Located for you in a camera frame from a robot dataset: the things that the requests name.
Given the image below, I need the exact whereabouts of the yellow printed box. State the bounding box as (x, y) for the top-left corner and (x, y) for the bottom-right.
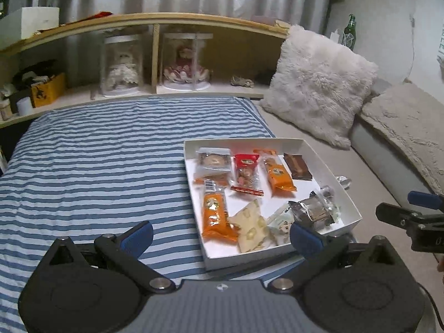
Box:
(30, 72), (67, 108)

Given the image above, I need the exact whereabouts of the white shallow cardboard box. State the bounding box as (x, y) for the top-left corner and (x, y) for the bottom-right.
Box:
(183, 138), (363, 271)

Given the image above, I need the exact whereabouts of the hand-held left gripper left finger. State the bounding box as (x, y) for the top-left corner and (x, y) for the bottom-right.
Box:
(45, 221), (176, 294)

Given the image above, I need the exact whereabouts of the grey round cake packet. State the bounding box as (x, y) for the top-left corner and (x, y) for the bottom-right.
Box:
(195, 148), (231, 178)

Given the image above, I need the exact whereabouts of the black snack packet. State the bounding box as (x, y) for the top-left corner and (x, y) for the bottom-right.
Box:
(287, 190), (335, 230)

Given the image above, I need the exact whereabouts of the black cable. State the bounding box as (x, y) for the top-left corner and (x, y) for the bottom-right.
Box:
(415, 282), (439, 333)

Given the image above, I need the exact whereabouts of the large orange snack packet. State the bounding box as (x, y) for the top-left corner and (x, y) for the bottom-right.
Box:
(201, 179), (240, 244)

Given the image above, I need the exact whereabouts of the white storage box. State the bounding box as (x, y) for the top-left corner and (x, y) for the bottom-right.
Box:
(0, 6), (60, 41)

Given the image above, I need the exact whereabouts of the brown striped snack packet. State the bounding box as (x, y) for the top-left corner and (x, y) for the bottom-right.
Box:
(283, 152), (313, 181)

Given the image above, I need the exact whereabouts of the orange clear-ended snack packet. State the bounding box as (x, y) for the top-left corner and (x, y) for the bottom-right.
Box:
(253, 149), (298, 195)

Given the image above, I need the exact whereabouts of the black box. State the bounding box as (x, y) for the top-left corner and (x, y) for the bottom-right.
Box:
(10, 60), (58, 112)

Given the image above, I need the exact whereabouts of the red twisted dough packet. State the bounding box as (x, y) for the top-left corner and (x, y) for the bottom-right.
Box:
(230, 153), (265, 197)

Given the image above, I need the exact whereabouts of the white doll display case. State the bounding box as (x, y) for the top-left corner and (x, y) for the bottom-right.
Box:
(100, 34), (145, 98)

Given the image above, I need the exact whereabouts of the pink doll display case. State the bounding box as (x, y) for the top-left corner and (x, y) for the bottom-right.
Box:
(162, 32), (213, 91)

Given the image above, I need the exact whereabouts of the green glass bottle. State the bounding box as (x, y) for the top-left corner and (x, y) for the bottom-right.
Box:
(343, 13), (357, 51)

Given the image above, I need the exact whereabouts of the fluffy white pillow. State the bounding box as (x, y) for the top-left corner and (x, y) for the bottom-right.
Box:
(259, 24), (379, 150)

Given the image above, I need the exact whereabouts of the fluffy beige throw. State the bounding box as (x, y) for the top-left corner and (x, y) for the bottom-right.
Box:
(360, 82), (444, 196)

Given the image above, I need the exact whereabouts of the blue white striped blanket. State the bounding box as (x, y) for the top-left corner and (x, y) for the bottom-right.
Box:
(0, 96), (302, 333)

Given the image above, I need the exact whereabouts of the white cup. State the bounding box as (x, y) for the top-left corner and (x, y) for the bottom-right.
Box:
(16, 97), (34, 117)

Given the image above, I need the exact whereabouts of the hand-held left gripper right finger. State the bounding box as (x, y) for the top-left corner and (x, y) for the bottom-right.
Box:
(269, 221), (403, 294)

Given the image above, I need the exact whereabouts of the small panda print packet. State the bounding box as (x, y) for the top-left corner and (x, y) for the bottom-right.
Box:
(267, 211), (296, 244)

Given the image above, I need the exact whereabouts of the cream patterned snack packet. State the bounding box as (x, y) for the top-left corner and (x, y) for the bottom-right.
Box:
(227, 199), (275, 253)

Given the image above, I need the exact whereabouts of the wooden shelf unit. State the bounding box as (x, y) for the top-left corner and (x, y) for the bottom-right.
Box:
(0, 12), (289, 130)

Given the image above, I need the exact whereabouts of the small shell ornament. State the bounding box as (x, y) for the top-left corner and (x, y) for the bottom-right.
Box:
(230, 75), (255, 88)

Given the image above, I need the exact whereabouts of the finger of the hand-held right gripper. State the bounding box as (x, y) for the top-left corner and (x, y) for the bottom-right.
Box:
(407, 190), (444, 212)
(375, 203), (444, 231)

